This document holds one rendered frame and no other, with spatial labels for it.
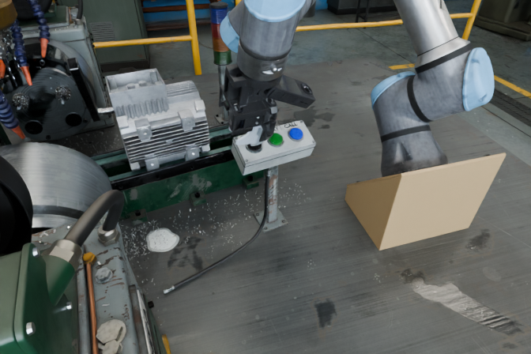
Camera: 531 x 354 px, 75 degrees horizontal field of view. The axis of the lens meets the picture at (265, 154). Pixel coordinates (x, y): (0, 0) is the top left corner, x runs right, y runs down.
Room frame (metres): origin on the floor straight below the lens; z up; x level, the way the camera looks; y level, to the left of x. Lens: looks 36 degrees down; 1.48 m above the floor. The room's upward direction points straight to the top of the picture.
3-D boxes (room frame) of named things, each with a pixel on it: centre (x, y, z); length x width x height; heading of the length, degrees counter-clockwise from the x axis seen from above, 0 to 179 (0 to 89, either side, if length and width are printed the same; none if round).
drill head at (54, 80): (0.95, 0.65, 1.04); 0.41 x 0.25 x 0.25; 25
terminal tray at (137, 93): (0.74, 0.30, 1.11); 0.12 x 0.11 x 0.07; 115
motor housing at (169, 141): (0.76, 0.27, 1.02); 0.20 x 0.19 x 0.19; 115
